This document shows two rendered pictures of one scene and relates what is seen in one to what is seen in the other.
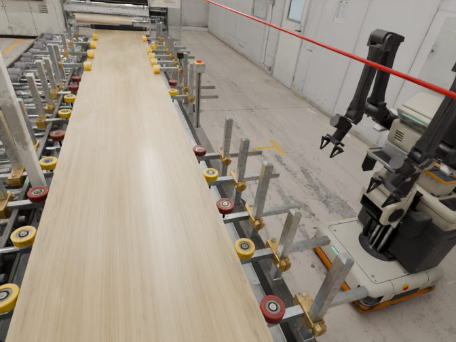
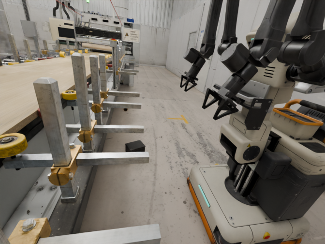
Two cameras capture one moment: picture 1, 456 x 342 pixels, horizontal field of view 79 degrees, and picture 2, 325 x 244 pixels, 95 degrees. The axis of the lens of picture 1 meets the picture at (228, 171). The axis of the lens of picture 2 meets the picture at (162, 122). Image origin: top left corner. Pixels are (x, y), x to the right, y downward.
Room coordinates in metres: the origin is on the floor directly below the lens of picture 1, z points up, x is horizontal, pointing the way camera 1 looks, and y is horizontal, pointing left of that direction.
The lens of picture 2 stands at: (0.45, -0.58, 1.19)
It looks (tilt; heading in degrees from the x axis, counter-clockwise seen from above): 26 degrees down; 8
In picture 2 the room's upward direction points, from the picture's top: 7 degrees clockwise
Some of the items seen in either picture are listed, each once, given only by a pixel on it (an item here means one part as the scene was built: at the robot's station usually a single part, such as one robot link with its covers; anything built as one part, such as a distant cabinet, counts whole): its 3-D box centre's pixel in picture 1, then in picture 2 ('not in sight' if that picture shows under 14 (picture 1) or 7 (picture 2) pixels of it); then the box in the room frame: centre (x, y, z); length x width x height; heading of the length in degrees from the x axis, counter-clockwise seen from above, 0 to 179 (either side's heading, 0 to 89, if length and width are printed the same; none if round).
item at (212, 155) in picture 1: (229, 155); (111, 93); (1.49, 0.00, 0.84); 0.43 x 0.03 x 0.04; 112
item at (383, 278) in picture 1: (372, 256); (237, 199); (1.41, -1.14, 0.16); 0.67 x 0.64 x 0.25; 112
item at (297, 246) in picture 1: (285, 249); (84, 159); (0.80, -0.28, 0.83); 0.43 x 0.03 x 0.04; 112
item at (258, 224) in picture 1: (254, 216); (88, 130); (1.00, -0.15, 0.81); 0.14 x 0.06 x 0.05; 22
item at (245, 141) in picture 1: (239, 176); (96, 99); (1.21, -0.07, 0.88); 0.04 x 0.04 x 0.48; 22
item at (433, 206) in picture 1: (408, 212); (269, 158); (1.45, -1.23, 0.59); 0.55 x 0.34 x 0.83; 22
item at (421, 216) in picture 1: (391, 214); (248, 154); (1.29, -1.01, 0.68); 0.28 x 0.27 x 0.25; 22
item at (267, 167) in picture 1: (258, 205); (84, 113); (0.98, -0.16, 0.90); 0.04 x 0.04 x 0.48; 22
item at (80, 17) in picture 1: (118, 20); (105, 47); (4.81, 1.98, 1.05); 1.43 x 0.12 x 0.12; 112
